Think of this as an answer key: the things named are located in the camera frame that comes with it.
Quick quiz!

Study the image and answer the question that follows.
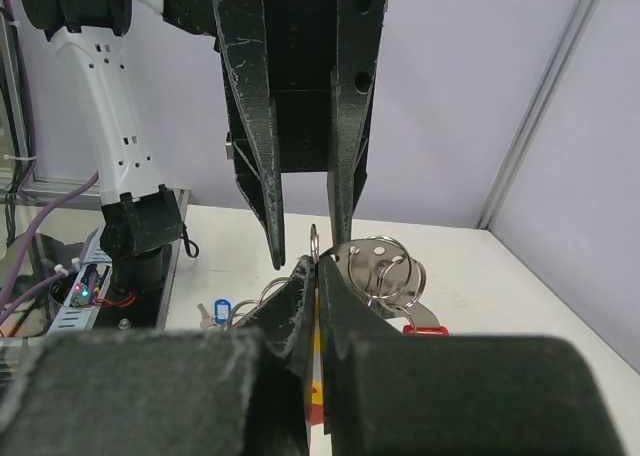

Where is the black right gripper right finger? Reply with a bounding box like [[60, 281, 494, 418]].
[[318, 257, 624, 455]]

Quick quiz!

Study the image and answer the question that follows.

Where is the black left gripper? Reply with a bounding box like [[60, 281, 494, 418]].
[[212, 0, 387, 270]]

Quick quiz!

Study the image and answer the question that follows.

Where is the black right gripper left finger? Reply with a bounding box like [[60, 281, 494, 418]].
[[1, 256, 315, 455]]

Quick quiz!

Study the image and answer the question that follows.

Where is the metal keyring holder red handle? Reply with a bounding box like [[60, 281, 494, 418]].
[[310, 225, 449, 336]]

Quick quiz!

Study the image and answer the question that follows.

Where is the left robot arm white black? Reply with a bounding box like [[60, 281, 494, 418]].
[[21, 0, 388, 296]]

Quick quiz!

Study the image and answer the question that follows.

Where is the blue tag key on table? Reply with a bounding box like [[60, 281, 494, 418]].
[[197, 299, 232, 330]]

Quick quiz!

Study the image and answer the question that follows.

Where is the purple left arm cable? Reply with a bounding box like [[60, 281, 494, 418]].
[[0, 0, 101, 327]]

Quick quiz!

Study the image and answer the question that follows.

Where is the right aluminium frame post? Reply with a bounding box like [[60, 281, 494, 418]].
[[476, 0, 600, 231]]

